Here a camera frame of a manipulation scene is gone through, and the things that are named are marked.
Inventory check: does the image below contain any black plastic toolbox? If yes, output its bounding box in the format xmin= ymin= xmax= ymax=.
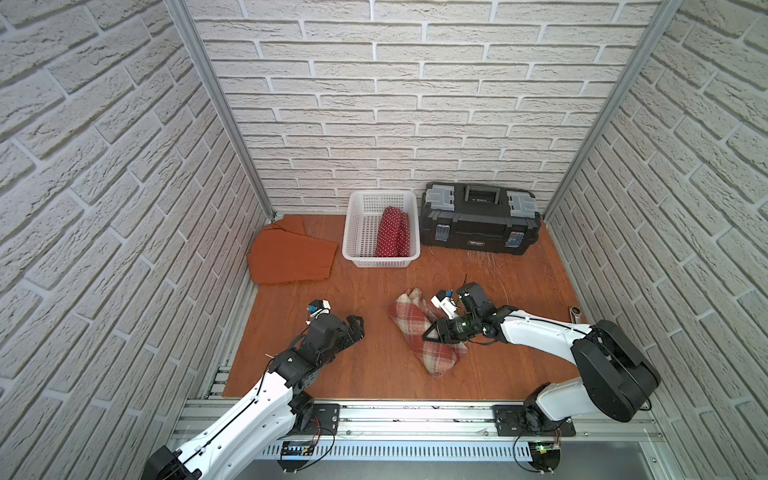
xmin=419 ymin=182 xmax=542 ymax=255

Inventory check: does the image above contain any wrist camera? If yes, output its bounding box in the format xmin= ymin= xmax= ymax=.
xmin=308 ymin=299 xmax=331 ymax=320
xmin=431 ymin=290 xmax=458 ymax=319

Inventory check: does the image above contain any red polka dot skirt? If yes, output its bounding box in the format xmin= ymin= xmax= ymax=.
xmin=375 ymin=206 xmax=410 ymax=258

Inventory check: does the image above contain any red plaid skirt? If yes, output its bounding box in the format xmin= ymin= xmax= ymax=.
xmin=387 ymin=288 xmax=469 ymax=378

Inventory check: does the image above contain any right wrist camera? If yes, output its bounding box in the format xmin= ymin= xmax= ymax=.
xmin=431 ymin=290 xmax=458 ymax=319

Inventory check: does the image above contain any right controller board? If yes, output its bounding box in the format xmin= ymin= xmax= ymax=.
xmin=528 ymin=442 xmax=561 ymax=474

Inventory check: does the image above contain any left controller board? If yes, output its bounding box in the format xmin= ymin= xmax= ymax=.
xmin=278 ymin=440 xmax=316 ymax=473

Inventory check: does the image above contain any controller board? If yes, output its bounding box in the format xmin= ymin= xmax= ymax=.
xmin=278 ymin=440 xmax=316 ymax=473
xmin=528 ymin=442 xmax=561 ymax=474

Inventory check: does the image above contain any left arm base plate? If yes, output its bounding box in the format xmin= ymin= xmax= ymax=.
xmin=289 ymin=402 xmax=341 ymax=435

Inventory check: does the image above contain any white plastic basket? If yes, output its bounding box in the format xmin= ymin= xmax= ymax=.
xmin=342 ymin=190 xmax=421 ymax=268

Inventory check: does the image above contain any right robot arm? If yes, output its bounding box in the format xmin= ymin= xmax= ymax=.
xmin=422 ymin=283 xmax=662 ymax=435

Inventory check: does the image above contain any orange skirt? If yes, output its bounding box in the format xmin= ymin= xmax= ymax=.
xmin=247 ymin=216 xmax=338 ymax=285

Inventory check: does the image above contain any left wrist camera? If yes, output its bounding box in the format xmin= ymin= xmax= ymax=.
xmin=308 ymin=299 xmax=331 ymax=320

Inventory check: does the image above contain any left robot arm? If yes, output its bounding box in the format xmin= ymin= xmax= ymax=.
xmin=141 ymin=311 xmax=365 ymax=479

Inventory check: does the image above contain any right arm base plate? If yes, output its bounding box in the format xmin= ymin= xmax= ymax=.
xmin=491 ymin=405 xmax=576 ymax=437

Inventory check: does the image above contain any aluminium mounting rail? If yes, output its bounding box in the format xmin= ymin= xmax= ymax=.
xmin=169 ymin=398 xmax=665 ymax=447

